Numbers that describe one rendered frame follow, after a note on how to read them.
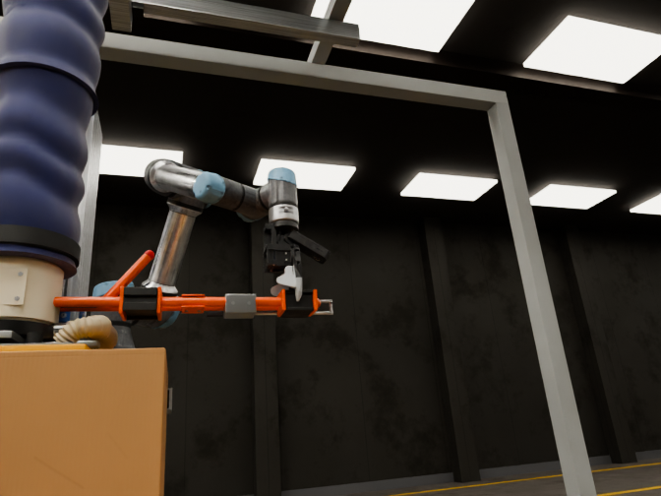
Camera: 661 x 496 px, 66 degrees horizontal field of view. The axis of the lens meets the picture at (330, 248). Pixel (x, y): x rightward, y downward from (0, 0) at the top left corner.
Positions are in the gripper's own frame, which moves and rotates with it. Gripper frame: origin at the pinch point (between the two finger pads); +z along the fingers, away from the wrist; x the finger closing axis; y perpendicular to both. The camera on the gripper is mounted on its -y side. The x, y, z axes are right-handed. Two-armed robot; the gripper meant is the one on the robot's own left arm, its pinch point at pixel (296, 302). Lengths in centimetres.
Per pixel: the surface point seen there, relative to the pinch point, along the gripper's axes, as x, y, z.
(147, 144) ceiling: -414, 73, -288
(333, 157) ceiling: -414, -146, -288
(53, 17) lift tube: 12, 57, -66
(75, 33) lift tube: 10, 52, -64
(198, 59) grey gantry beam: -161, 22, -202
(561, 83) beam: -219, -322, -272
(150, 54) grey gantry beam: -161, 51, -202
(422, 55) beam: -213, -172, -278
